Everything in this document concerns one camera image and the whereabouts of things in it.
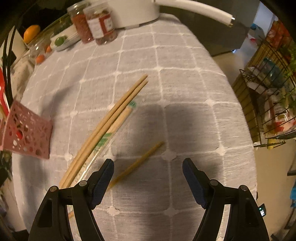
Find tall red spice jar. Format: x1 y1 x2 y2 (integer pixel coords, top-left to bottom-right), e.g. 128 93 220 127
67 1 94 44

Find glass jar with small oranges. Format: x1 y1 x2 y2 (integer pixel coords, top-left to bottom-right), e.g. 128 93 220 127
29 38 53 65

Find large orange fruit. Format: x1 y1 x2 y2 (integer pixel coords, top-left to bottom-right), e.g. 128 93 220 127
23 25 41 44

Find white electric pot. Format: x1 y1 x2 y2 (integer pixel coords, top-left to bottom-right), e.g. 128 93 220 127
90 0 235 29

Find red plastic spoon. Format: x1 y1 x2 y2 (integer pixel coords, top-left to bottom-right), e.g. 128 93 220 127
0 68 9 119

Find pink perforated utensil holder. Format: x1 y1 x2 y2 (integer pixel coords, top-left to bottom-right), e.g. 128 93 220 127
1 100 53 159

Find labelled spice jar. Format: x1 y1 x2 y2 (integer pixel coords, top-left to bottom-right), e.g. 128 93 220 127
83 2 117 45

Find wire storage rack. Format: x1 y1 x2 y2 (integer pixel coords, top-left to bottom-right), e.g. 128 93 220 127
232 20 295 149

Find dark bamboo chopstick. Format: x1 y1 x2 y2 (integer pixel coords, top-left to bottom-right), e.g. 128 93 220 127
107 141 165 191

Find dark refrigerator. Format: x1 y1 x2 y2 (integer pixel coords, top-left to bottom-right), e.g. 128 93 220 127
159 0 259 56

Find disposable chopsticks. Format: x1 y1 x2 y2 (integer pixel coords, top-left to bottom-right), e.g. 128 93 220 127
70 100 137 187

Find wooden chopstick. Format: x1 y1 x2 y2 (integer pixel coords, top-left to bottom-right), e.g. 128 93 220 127
59 74 148 189

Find grey checked tablecloth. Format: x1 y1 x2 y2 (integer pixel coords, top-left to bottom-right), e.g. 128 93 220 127
12 14 257 240

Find black chopstick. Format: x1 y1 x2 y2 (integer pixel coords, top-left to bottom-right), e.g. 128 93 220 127
3 25 17 108

